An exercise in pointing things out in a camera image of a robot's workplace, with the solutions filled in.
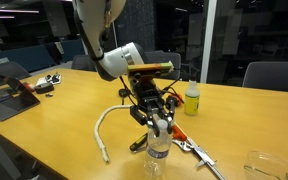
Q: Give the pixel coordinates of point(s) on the grey chair left back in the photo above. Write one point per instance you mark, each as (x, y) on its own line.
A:
(83, 62)

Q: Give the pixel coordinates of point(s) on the black mouse with cable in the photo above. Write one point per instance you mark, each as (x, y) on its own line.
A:
(123, 92)

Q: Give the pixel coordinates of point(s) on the orange black tape measure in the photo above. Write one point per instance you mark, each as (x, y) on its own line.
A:
(177, 99)

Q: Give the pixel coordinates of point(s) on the clear plastic water bottle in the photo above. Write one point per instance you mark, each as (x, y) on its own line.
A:
(157, 150)

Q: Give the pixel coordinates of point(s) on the wrist camera green tan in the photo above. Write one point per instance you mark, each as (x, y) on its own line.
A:
(150, 70)

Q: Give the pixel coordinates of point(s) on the dark grey laptop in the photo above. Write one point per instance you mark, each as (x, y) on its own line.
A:
(15, 105)

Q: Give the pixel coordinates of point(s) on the silver pliers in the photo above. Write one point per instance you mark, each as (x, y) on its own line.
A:
(186, 145)

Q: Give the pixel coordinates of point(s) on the white window pillar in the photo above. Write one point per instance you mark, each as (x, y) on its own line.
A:
(211, 14)

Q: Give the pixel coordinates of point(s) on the grey chair far left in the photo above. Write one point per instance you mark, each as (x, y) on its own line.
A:
(13, 69)

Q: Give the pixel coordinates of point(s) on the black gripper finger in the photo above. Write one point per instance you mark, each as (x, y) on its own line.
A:
(164, 115)
(152, 118)

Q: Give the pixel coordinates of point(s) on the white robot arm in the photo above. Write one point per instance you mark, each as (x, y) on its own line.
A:
(93, 19)

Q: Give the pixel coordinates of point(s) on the orange handled metal tool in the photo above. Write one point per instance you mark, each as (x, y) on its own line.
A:
(178, 134)

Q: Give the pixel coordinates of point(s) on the white bottle yellow label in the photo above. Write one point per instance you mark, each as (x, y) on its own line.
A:
(192, 95)

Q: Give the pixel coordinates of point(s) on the grey chair centre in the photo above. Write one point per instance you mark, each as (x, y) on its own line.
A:
(171, 59)

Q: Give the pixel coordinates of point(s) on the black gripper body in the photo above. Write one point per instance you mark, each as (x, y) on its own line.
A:
(148, 95)

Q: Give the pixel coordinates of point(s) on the black case on table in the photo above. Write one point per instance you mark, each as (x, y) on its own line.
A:
(44, 88)

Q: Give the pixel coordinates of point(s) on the small black object on table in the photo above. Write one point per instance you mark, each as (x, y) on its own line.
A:
(49, 95)

